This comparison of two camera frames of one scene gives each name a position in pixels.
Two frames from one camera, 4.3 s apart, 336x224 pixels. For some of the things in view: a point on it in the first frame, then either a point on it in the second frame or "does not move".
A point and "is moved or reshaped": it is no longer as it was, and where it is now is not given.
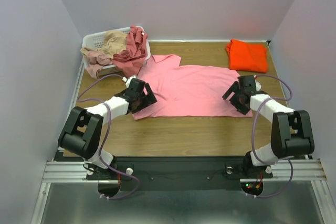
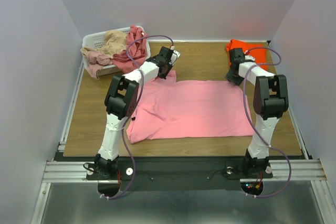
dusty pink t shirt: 96,61 does not move
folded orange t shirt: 247,56 does not move
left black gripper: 151,97 -> 165,76
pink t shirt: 183,92 is moved or reshaped
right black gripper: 237,98 -> 233,76
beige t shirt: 114,42 does not move
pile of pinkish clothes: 131,59 does not move
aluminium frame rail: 64,172 does not move
